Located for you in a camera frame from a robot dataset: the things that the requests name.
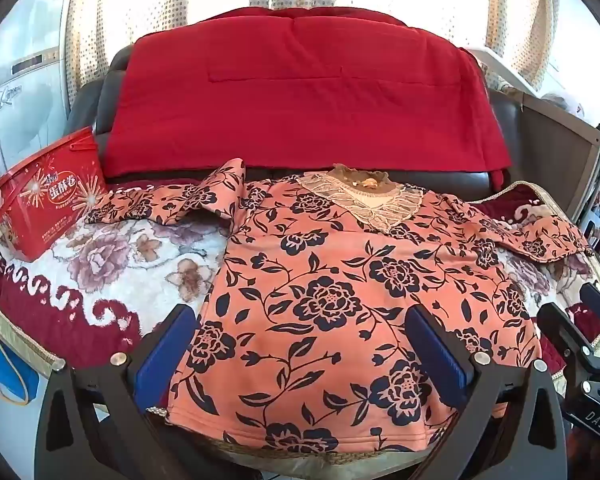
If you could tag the dotted beige curtain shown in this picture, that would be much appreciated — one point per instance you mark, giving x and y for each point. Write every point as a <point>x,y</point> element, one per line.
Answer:
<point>130,15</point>

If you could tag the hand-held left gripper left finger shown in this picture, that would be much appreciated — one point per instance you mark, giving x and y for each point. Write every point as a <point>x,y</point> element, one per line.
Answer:
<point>164,357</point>

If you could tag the blue bag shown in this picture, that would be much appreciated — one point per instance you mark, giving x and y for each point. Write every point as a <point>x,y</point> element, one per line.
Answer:
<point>2,360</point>

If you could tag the orange floral shirt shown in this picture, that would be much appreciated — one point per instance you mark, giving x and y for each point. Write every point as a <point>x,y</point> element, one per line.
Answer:
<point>320,260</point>

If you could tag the red snack box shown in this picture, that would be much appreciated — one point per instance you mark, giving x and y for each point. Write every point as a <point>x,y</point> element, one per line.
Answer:
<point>50,195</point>

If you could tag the burgundy white floral sofa cover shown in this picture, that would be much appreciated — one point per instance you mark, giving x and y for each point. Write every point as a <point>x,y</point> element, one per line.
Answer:
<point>130,270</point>

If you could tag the black leather sofa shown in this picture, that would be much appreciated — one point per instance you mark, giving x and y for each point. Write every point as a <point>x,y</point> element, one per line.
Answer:
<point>500,120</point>

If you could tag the white standing air conditioner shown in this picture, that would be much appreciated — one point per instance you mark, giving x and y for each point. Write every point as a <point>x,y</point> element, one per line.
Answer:
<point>25,75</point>

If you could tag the red blanket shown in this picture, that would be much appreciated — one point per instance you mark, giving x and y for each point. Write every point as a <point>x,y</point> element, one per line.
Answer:
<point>300,90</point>

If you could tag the white plastic furniture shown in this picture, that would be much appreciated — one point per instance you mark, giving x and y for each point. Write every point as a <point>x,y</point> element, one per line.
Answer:
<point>500,67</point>

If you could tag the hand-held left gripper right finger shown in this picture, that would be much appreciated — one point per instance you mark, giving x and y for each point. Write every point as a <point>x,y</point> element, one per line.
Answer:
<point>437,357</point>

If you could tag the wooden crib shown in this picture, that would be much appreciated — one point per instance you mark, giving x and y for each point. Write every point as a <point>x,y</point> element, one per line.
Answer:
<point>555,130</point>

